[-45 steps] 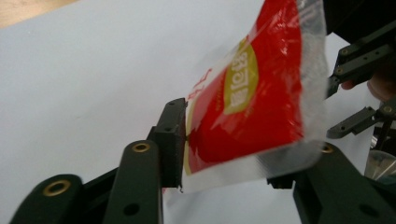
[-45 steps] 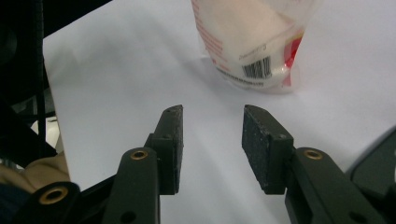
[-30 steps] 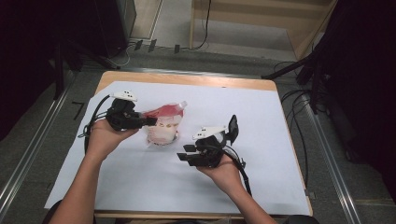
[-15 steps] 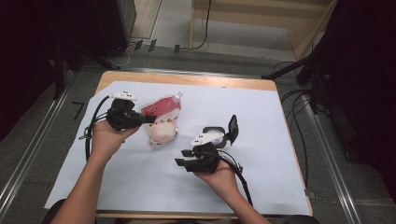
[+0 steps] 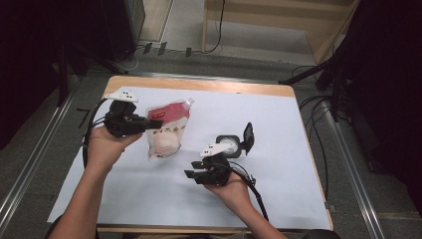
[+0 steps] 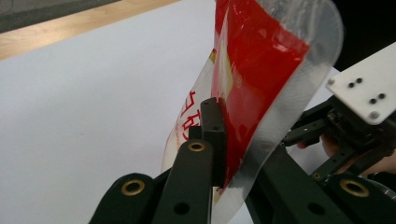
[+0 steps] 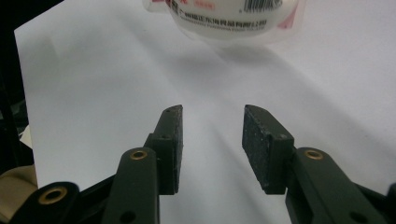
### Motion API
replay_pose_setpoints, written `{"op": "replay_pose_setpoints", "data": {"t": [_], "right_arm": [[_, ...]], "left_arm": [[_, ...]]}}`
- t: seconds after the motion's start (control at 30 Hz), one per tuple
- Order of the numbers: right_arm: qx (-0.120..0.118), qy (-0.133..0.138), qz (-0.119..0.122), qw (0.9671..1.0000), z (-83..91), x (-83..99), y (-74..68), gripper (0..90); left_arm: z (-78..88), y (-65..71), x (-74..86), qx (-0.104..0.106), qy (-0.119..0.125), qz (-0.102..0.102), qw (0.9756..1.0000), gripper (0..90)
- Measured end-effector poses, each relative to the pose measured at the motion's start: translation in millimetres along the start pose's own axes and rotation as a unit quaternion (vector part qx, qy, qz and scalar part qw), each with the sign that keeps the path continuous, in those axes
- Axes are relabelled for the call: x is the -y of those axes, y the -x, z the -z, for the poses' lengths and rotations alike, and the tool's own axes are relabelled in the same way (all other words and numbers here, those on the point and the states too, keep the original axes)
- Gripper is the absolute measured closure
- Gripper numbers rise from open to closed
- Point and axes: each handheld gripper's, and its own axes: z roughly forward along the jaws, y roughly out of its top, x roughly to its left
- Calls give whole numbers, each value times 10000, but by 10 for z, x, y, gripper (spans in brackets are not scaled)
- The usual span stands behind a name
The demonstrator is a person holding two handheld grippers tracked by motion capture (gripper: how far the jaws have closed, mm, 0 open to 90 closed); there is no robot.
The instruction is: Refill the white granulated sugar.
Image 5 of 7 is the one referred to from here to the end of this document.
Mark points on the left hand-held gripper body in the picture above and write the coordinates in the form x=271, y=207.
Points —
x=124, y=124

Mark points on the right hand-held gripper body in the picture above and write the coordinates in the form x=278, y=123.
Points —
x=215, y=171

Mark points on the red and white refill pouch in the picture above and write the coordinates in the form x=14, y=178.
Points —
x=169, y=126

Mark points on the person's right hand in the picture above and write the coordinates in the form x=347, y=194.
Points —
x=235, y=195

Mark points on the person's left hand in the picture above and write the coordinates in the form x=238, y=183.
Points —
x=103, y=149

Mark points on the black tape corner mark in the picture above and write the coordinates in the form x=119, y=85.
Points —
x=83, y=118

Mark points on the white paper sheet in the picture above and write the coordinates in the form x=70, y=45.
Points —
x=265, y=159

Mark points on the wooden table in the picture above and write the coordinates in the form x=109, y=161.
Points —
x=199, y=85

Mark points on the black floor tape strip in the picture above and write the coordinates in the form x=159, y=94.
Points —
x=188, y=52
x=162, y=48
x=147, y=48

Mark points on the black stand with pole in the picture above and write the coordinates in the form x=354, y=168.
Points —
x=63, y=76

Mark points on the dark cabinet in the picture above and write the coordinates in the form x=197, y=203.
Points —
x=119, y=26

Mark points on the black curtain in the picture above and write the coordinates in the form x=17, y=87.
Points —
x=391, y=99
x=26, y=49

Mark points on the dark rounded object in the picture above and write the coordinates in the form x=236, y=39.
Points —
x=321, y=234

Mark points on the black stand with legs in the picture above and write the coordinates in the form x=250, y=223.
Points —
x=305, y=74

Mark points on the metal floor rail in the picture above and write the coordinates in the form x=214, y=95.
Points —
x=33, y=159
x=199, y=77
x=358, y=186

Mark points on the light wooden shelf frame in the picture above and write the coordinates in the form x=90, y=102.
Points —
x=325, y=43

